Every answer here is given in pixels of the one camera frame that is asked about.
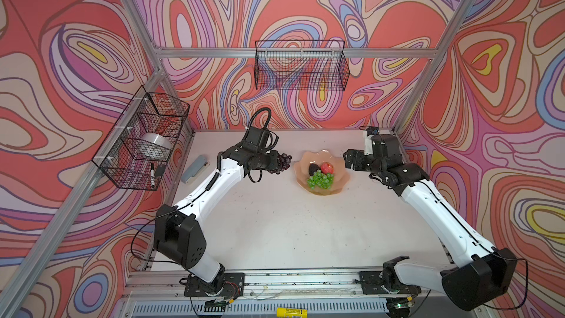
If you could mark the dark purple grape bunch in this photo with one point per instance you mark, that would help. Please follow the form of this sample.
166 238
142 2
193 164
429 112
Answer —
281 163

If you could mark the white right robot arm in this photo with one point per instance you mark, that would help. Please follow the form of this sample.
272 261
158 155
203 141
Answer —
480 271

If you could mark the black wire basket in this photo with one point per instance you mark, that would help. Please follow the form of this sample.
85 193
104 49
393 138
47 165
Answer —
301 65
126 160

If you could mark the green grape bunch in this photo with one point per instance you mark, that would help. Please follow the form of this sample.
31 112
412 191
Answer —
320 180

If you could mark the red strawberry fruit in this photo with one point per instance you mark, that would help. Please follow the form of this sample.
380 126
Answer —
327 168

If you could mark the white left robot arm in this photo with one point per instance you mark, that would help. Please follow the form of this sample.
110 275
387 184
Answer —
178 233

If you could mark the black wire basket left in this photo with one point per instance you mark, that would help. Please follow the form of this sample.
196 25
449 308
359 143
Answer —
126 160

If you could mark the light blue stapler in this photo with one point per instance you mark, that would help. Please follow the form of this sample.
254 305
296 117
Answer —
194 169

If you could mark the black wire basket back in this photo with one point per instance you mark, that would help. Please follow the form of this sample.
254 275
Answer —
301 65

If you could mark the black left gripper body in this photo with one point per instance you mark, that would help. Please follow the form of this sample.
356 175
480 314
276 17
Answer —
266 160

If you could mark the yellow label tag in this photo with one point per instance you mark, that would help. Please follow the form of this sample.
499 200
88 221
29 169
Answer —
291 313

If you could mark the dark avocado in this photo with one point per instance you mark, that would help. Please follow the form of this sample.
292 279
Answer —
313 169

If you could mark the silver tape roll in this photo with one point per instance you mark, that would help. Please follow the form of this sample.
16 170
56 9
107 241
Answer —
158 140

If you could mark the pink scalloped fruit bowl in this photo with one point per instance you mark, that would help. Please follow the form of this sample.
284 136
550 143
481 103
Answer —
341 176

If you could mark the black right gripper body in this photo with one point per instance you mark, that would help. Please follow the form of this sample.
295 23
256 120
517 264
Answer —
365 163

